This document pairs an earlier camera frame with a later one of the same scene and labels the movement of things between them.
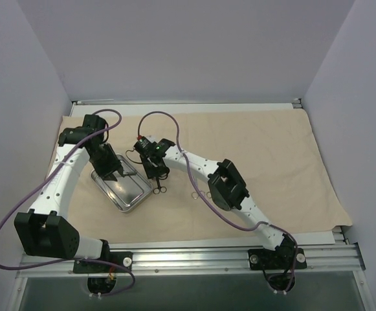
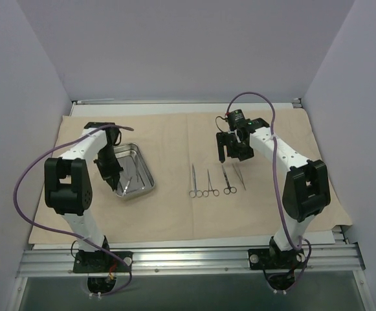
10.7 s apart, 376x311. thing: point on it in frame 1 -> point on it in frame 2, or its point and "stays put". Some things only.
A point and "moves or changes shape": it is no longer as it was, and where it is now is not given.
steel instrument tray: (127, 191) moves or changes shape
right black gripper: (154, 170) -> (230, 142)
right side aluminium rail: (340, 237) stays put
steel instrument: (162, 189) moves or changes shape
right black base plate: (283, 258) stays put
